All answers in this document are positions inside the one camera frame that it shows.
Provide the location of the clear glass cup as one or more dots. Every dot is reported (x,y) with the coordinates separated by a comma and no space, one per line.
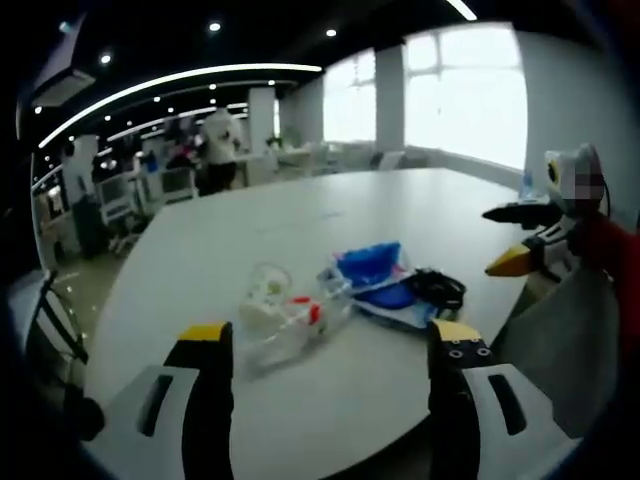
(267,295)

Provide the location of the clear water bottle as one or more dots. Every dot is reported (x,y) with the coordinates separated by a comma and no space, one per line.
(527,185)

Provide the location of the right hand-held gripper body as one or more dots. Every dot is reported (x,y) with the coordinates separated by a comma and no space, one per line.
(585,152)

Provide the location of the row of white desks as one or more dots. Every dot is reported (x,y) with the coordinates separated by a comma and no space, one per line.
(320,157)

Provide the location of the clear plastic bag red items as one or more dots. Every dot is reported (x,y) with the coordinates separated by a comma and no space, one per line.
(300,325)

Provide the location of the person's grey clothing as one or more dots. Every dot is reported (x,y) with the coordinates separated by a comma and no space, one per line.
(570,350)

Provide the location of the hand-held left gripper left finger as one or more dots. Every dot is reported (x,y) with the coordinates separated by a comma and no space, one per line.
(165,400)

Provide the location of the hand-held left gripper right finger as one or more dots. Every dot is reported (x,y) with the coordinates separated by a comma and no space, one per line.
(500,405)

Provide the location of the ceiling air conditioner unit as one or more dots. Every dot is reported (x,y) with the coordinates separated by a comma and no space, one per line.
(62,87)

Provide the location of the blue and white plastic package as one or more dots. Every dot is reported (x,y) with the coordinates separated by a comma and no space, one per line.
(375,280)

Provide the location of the white table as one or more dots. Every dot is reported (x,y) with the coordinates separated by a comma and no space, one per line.
(280,220)

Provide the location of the curved ceiling light strip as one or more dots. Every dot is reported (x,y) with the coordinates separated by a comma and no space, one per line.
(165,82)

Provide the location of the black metal chair frame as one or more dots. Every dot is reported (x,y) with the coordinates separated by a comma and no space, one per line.
(60,320)

